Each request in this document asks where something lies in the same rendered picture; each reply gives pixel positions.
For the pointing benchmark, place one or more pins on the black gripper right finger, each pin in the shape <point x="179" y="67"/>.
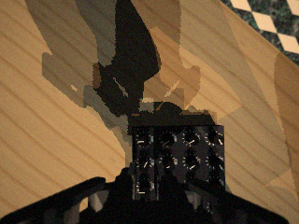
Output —
<point x="227" y="208"/>

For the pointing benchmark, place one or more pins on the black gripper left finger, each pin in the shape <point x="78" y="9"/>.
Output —
<point x="63" y="207"/>

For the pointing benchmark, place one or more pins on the black knob box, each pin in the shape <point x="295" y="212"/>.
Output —
<point x="188" y="151"/>

